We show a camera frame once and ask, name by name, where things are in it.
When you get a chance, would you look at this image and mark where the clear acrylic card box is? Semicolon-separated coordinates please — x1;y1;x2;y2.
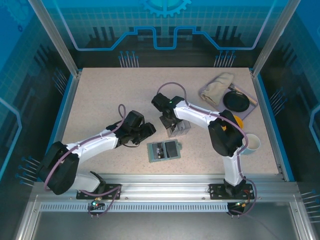
164;119;192;140

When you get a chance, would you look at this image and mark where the black Visa credit card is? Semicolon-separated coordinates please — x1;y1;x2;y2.
152;142;166;160

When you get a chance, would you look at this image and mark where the green card holder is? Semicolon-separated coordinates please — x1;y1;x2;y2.
146;139;183;164

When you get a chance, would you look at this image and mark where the dark grey credit card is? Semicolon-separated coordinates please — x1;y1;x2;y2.
165;140;179;159

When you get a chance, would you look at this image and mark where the beige folded cloth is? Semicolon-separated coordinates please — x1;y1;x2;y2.
199;72;235;106

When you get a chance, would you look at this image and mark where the silver fork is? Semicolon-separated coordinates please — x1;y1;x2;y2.
228;84;242;95

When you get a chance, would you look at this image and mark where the orange plastic bowl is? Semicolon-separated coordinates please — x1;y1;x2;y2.
232;115;245;129

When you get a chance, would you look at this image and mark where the small LED connector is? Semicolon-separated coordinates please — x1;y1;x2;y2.
90;196;105;210
233;199;251;210

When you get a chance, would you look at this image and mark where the lavender rectangular tray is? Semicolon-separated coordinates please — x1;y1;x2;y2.
198;74;259;120

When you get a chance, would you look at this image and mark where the light blue mug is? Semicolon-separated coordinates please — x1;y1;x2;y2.
240;133;262;156

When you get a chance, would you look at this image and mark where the metal bottom pan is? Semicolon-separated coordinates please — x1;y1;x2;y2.
14;194;313;240

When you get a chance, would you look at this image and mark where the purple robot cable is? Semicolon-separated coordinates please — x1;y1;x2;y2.
44;103;126;218
157;81;258;218

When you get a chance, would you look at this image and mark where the aluminium front rail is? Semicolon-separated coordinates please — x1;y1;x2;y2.
33;173;298;201

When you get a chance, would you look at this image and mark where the slotted cable duct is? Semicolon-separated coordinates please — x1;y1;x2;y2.
39;202;230;213

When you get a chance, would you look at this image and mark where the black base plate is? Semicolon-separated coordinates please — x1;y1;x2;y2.
208;183;256;200
76;183;122;201

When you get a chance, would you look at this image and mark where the aluminium frame post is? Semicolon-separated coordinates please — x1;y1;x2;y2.
251;0;302;77
27;0;82;77

